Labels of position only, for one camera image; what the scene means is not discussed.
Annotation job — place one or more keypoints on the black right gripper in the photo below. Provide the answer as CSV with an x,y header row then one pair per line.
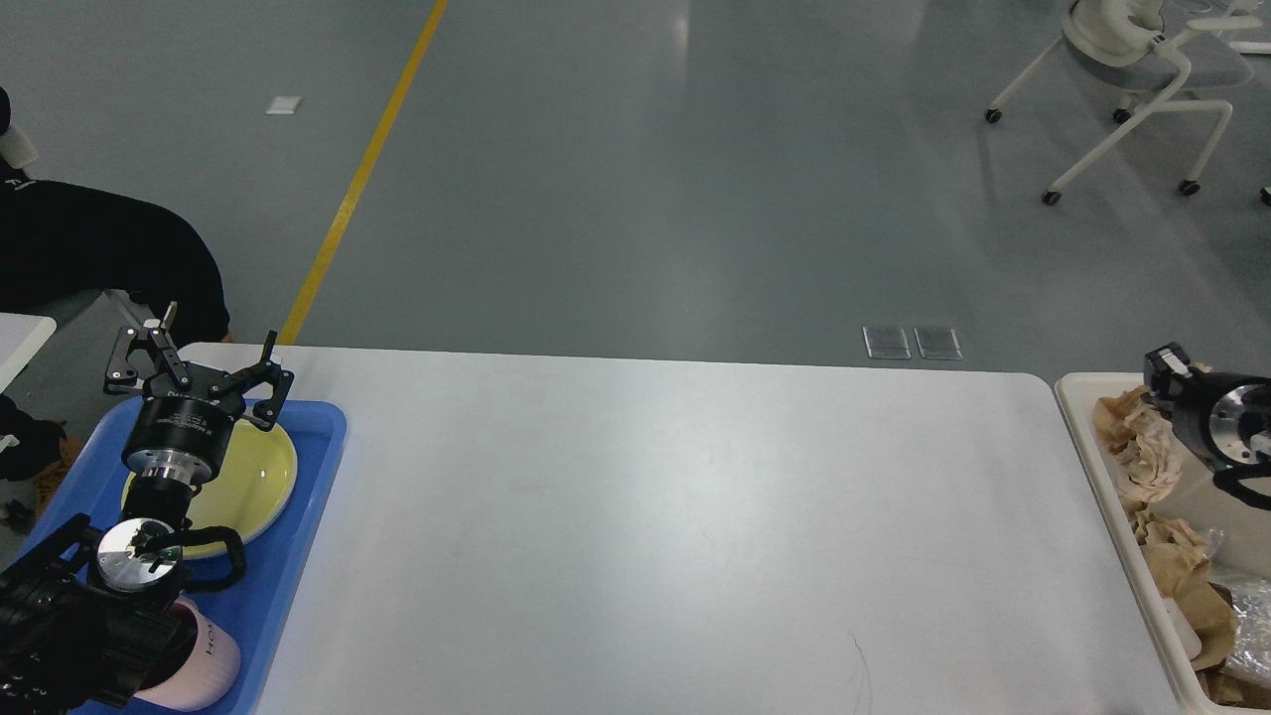
x,y
1221,416

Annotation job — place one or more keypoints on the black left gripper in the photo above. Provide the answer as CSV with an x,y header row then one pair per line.
x,y
182,437

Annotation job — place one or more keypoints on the brown paper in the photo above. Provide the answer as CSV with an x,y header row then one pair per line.
x,y
1141,443
1176,556

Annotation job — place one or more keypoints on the yellow plastic plate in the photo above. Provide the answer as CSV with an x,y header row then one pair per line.
x,y
255,481

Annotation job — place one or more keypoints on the pink ribbed mug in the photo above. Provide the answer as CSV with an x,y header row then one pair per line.
x,y
200,666

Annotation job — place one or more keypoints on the white paper cup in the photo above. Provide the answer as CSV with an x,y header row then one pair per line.
x,y
1188,638

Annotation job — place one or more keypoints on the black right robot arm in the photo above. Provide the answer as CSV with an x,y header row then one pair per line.
x,y
1234,480

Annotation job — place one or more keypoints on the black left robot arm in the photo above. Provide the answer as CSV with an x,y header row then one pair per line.
x,y
88,614

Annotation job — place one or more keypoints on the beige plastic bin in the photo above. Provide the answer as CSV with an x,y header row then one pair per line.
x,y
1240,534

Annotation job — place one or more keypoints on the person in black clothes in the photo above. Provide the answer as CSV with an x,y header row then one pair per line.
x,y
59,238

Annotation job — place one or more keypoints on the blue plastic tray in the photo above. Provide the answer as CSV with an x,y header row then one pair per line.
x,y
254,611

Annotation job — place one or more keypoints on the right metal floor plate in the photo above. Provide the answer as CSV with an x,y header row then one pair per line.
x,y
938,343

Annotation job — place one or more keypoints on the metal floor plate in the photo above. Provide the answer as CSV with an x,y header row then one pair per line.
x,y
886,342
938,343

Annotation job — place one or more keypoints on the left metal floor plate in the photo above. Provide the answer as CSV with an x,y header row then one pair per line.
x,y
886,342

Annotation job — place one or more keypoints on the white paper scrap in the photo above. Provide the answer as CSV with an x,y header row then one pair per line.
x,y
284,105

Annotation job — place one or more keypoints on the wrapped package in bin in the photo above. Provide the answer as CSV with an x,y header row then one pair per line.
x,y
1226,690

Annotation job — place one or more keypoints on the white office chair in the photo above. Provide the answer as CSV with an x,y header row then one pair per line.
x,y
1158,65

